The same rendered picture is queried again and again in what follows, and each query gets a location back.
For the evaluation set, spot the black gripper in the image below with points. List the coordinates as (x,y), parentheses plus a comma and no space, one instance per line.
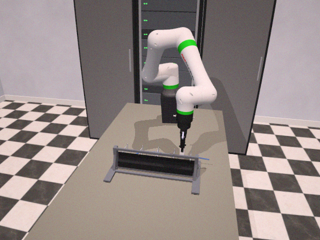
(183,132)

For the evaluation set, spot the grey patch panel rack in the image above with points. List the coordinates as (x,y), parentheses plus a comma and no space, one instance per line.
(156,164)

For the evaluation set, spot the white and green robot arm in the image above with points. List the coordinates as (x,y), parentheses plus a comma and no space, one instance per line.
(203,91)

